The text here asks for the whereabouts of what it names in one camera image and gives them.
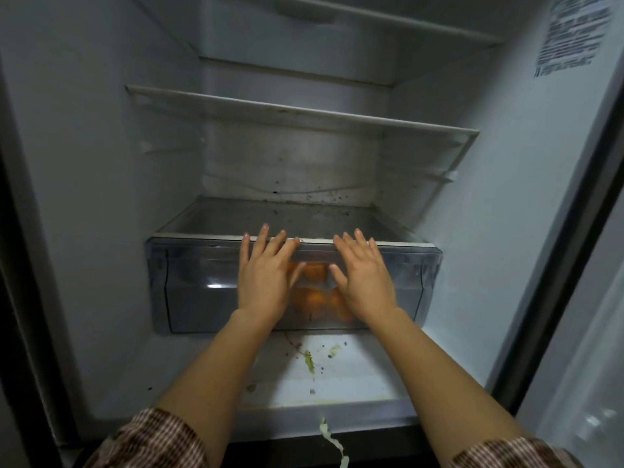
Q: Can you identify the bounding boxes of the person's left hand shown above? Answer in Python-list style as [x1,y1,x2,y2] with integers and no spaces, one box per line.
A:
[237,224,307,332]

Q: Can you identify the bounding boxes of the person's right hand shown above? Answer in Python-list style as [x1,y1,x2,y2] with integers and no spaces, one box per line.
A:
[329,229,399,327]

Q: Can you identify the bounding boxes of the clear plastic fridge drawer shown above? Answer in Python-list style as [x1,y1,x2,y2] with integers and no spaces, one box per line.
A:
[145,236,443,336]

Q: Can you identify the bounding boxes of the person's right forearm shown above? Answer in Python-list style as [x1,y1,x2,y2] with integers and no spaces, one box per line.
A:
[360,307,533,461]

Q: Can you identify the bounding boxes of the person's left forearm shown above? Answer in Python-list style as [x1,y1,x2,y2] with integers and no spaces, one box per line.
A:
[155,309,288,468]

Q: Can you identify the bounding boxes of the glass drawer cover shelf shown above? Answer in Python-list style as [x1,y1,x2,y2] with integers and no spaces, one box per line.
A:
[155,196,436,247]

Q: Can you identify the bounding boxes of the glass fridge shelf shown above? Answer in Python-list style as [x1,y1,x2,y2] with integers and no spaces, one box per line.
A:
[197,0,506,88]
[125,84,481,187]

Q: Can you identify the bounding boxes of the long green vegetable scrap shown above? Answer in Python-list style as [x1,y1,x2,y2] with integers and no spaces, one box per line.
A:
[319,418,351,468]

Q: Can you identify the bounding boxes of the white fridge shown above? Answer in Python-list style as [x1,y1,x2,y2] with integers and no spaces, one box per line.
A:
[0,0,624,468]

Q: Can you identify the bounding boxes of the brown plaid shirt sleeve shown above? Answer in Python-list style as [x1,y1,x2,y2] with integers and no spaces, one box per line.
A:
[448,436,586,468]
[84,408,211,468]

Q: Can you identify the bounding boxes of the fridge door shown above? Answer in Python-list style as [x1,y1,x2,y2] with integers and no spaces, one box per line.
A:
[487,78,624,468]

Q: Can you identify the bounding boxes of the printed label sticker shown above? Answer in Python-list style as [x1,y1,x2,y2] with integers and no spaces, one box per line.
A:
[533,0,614,78]

